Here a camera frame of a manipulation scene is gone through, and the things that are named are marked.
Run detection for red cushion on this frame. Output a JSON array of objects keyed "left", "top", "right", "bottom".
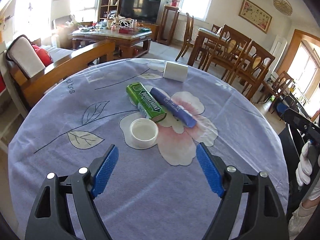
[{"left": 32, "top": 44, "right": 54, "bottom": 67}]

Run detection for crystal pendant lamp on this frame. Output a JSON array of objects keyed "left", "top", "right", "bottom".
[{"left": 273, "top": 0, "right": 293, "bottom": 16}]

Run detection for white side shelf unit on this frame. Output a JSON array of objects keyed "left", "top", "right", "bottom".
[{"left": 1, "top": 42, "right": 28, "bottom": 154}]

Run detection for wooden sofa with cushions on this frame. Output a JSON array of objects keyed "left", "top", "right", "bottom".
[{"left": 1, "top": 35, "right": 116, "bottom": 110}]

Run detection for blue toothpaste tube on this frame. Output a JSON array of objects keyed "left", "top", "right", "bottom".
[{"left": 150, "top": 88, "right": 197, "bottom": 128}]

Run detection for wooden chair by doorway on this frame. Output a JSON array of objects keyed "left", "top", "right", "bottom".
[{"left": 257, "top": 71, "right": 293, "bottom": 111}]

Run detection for framed floral picture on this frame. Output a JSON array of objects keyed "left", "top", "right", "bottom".
[{"left": 239, "top": 0, "right": 272, "bottom": 33}]

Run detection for wooden coffee table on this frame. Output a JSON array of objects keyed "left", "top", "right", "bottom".
[{"left": 71, "top": 29, "right": 152, "bottom": 59}]

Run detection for purple floral tablecloth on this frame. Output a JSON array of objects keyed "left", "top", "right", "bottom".
[{"left": 8, "top": 59, "right": 289, "bottom": 239}]

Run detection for tall wooden plant stand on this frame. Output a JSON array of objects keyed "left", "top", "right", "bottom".
[{"left": 157, "top": 5, "right": 180, "bottom": 46}]

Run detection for black round trash bin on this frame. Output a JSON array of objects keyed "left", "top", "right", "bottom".
[{"left": 278, "top": 124, "right": 305, "bottom": 222}]

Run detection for white standing air conditioner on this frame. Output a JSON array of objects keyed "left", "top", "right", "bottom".
[{"left": 269, "top": 35, "right": 287, "bottom": 73}]

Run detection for black flat television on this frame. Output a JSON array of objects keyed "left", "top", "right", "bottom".
[{"left": 120, "top": 0, "right": 161, "bottom": 23}]

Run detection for wooden dining chair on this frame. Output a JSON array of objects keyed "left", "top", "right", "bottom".
[
  {"left": 227, "top": 41, "right": 275, "bottom": 101},
  {"left": 203, "top": 24, "right": 251, "bottom": 82}
]

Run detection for right white gloved hand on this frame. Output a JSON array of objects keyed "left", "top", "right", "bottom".
[{"left": 296, "top": 140, "right": 319, "bottom": 201}]

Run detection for green chewing gum box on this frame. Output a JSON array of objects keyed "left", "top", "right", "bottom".
[{"left": 126, "top": 82, "right": 167, "bottom": 122}]

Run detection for wooden tv cabinet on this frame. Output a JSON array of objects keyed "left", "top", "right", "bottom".
[{"left": 140, "top": 22, "right": 159, "bottom": 42}]

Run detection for wooden dining table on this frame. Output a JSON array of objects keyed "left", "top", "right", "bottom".
[{"left": 187, "top": 28, "right": 219, "bottom": 66}]

